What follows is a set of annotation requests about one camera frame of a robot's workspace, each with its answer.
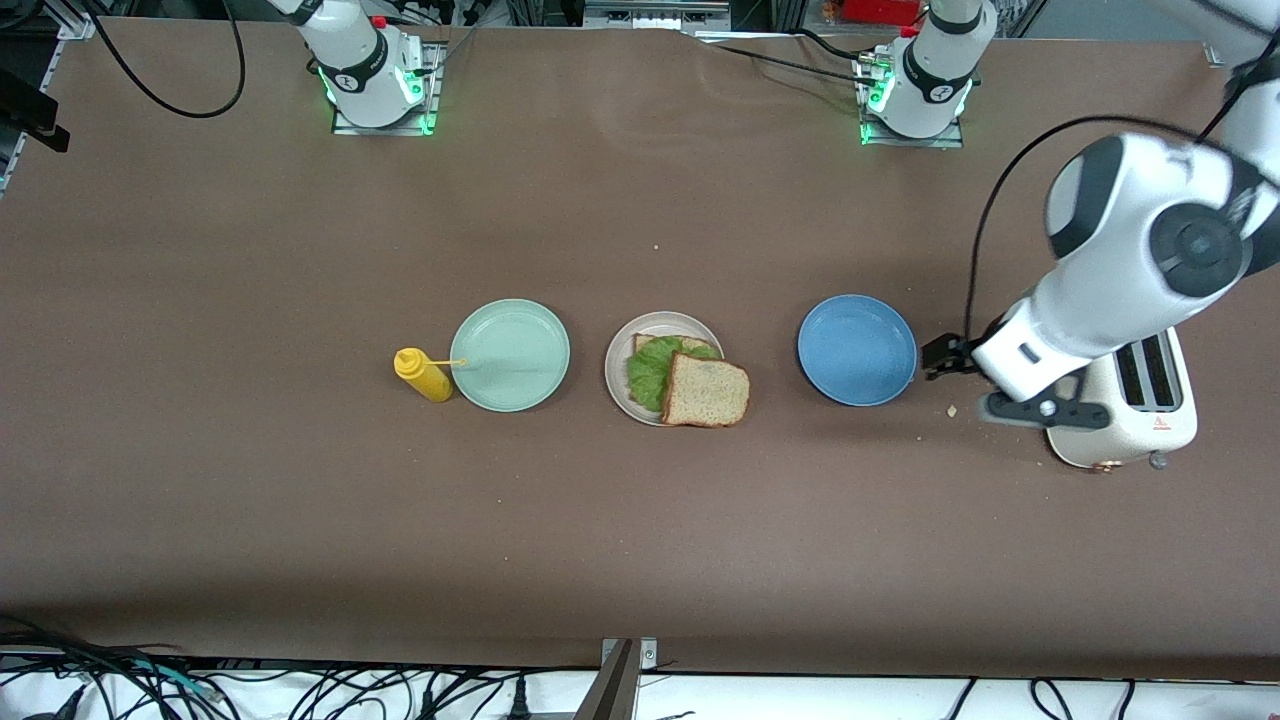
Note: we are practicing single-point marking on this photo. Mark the blue plate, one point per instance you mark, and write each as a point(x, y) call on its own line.
point(857, 350)

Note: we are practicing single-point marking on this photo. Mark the metal table edge bracket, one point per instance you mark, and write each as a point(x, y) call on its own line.
point(625, 690)

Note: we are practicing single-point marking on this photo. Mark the beige plate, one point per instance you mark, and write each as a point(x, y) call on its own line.
point(618, 380)

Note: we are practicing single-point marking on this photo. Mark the green lettuce leaf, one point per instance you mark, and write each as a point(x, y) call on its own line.
point(650, 375)

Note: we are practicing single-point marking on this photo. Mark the white toaster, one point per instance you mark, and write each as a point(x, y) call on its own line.
point(1150, 425)

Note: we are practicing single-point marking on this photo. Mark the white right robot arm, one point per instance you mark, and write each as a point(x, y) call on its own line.
point(360, 60)

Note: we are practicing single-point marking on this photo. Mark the dark crust bread slice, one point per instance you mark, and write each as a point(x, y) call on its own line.
point(708, 392)

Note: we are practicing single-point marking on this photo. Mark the aluminium frame bar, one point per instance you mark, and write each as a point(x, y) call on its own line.
point(655, 12)

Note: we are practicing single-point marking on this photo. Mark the light crust bread slice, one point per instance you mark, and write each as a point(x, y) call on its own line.
point(690, 343)

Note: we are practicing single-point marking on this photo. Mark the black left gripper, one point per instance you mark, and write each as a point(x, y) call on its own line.
point(946, 356)

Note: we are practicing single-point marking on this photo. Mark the aluminium table rail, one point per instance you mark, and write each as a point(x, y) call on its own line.
point(45, 70)

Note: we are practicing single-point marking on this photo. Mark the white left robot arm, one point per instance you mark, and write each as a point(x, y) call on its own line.
point(1140, 240)

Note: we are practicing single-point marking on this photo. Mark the black power plug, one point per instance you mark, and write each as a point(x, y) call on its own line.
point(519, 705)

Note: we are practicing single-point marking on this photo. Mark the yellow mustard bottle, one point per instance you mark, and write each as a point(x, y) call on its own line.
point(428, 378)

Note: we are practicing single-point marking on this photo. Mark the mint green plate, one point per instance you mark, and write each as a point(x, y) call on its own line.
point(510, 355)

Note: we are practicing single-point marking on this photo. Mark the red box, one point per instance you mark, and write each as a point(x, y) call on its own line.
point(880, 10)

